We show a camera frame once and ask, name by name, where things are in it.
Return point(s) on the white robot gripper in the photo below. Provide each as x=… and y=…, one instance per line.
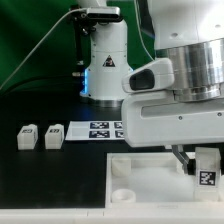
x=154, y=119

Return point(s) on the white square table top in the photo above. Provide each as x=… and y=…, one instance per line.
x=139, y=180

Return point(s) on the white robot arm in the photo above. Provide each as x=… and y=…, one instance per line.
x=178, y=98

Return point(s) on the white sheet with fiducial tags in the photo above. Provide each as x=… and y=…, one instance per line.
x=94, y=130

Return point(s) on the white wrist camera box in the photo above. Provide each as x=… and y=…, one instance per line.
x=154, y=76

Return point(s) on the black camera on stand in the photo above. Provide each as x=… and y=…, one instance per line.
x=85, y=20

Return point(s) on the white front table edge rail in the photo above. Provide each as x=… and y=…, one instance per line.
x=100, y=216

